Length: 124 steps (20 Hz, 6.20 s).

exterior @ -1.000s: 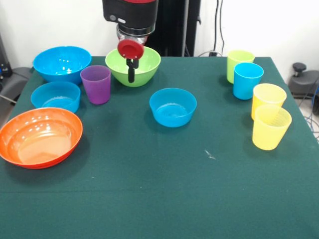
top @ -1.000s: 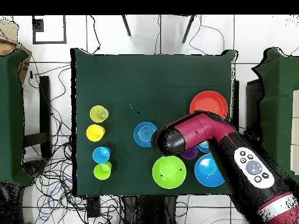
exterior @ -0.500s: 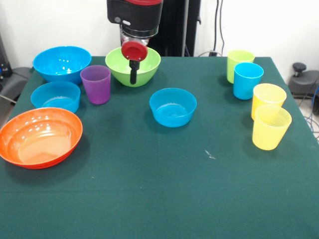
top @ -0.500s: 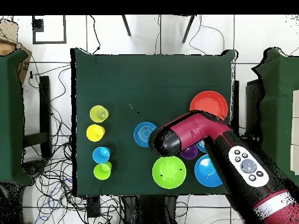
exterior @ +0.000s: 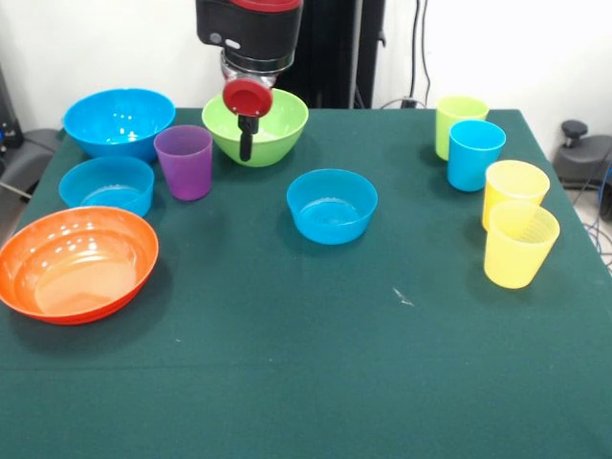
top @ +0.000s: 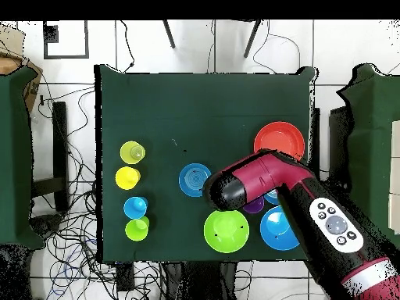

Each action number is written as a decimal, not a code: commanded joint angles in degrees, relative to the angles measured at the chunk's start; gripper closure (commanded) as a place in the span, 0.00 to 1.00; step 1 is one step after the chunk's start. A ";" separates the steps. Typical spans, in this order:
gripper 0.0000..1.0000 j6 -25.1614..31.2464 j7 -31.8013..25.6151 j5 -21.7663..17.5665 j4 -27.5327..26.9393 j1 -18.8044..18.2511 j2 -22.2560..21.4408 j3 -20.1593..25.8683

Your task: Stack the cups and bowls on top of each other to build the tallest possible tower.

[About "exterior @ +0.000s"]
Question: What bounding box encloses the black device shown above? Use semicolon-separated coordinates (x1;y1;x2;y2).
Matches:
0;66;24;150

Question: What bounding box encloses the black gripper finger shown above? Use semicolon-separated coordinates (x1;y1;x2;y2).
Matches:
237;113;259;164

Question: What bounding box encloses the small blue bowl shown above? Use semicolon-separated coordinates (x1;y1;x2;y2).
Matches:
285;167;380;246
57;155;156;219

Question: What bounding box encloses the purple cup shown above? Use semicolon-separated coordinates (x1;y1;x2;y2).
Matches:
153;124;214;202

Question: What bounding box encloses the yellow cup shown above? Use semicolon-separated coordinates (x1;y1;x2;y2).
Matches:
481;160;552;231
483;201;561;291

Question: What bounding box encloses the large blue bowl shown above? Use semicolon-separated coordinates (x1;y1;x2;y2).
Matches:
62;87;177;164

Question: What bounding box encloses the blue cup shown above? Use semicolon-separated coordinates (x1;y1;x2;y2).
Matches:
447;120;507;193

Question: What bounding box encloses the green cup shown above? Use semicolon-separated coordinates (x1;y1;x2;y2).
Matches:
434;95;491;162

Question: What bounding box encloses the dark green tablecloth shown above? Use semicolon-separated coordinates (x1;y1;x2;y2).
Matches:
0;107;612;459

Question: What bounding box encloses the black wall cable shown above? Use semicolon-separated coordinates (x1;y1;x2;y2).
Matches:
410;0;434;109

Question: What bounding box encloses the orange bowl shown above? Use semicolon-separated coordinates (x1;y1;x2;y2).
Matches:
0;206;161;327

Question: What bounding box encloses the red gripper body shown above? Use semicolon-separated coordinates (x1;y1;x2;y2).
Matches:
221;78;274;118

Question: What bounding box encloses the green bowl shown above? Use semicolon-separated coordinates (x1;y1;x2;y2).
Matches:
201;87;310;168

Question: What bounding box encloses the black stand base with knob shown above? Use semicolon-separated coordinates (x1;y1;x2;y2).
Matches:
554;119;612;192

